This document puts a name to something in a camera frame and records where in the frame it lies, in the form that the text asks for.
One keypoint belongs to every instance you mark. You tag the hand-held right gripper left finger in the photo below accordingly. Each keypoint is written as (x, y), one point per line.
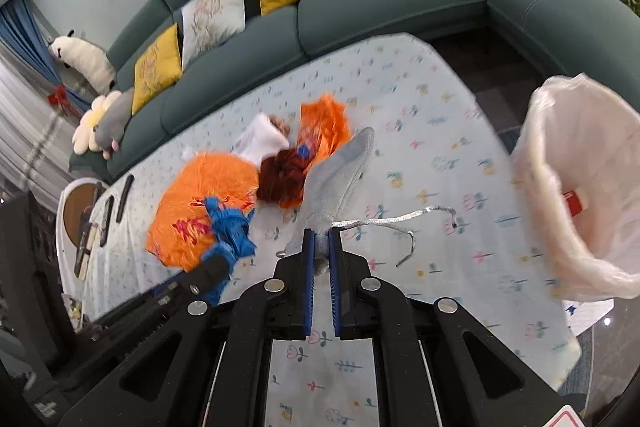
(308, 282)

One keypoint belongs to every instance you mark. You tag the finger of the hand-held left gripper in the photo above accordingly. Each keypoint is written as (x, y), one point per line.
(210, 274)

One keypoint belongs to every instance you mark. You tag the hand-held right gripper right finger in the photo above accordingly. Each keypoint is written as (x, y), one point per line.
(336, 282)

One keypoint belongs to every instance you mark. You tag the blue ribbon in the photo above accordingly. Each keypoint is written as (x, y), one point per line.
(232, 227)

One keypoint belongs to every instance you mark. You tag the dark red scrunchie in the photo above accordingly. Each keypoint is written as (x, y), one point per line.
(282, 177)

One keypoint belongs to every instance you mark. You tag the white glove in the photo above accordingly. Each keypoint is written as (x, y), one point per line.
(260, 137)

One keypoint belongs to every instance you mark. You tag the waste bin with white bag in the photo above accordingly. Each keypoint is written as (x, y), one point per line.
(550, 187)

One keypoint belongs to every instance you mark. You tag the red paper cup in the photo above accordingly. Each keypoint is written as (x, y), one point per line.
(575, 204)

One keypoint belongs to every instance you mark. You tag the slim black remote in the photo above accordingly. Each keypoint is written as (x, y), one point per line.
(125, 197)

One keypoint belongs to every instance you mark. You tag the black remote with buttons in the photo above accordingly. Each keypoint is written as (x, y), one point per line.
(106, 222)

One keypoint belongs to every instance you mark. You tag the grey mouse plush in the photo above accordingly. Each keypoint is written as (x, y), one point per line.
(112, 124)

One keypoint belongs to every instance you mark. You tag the small white flower cushion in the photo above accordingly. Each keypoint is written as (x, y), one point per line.
(87, 127)

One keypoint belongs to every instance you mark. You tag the white sheer curtain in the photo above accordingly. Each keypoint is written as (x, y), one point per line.
(25, 132)

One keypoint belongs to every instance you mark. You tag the red curtain bow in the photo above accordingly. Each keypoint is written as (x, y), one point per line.
(57, 97)

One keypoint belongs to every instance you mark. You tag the white panda plush pillow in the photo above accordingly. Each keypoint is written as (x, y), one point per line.
(87, 62)

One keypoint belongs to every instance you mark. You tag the light blue embroidered cushion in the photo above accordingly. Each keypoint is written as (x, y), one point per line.
(212, 22)

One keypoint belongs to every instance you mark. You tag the red bordered white card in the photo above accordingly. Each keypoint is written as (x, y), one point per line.
(562, 418)

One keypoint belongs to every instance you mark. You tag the teal corner sofa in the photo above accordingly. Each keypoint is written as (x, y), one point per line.
(400, 7)

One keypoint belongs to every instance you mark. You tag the blue curtain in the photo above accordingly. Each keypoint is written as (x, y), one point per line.
(25, 37)

